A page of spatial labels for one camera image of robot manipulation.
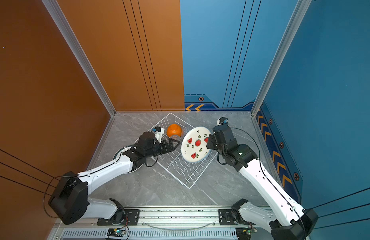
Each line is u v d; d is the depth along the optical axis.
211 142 0.64
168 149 0.72
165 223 0.73
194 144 0.79
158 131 0.76
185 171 0.84
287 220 0.37
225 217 0.72
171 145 0.72
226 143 0.51
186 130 0.97
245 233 0.70
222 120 0.62
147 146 0.65
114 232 0.71
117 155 0.92
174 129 1.03
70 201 0.42
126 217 0.72
